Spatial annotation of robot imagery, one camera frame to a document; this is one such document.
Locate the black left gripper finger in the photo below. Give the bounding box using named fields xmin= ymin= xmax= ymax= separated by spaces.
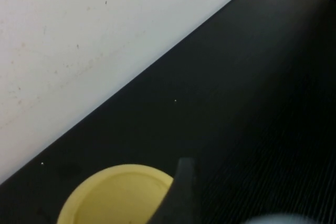
xmin=149 ymin=157 xmax=196 ymax=224

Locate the blue plastic cup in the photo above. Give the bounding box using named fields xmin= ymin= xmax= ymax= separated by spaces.
xmin=246 ymin=212 xmax=323 ymax=224

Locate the yellow plastic cup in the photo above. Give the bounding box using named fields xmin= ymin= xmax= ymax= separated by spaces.
xmin=56 ymin=164 xmax=175 ymax=224

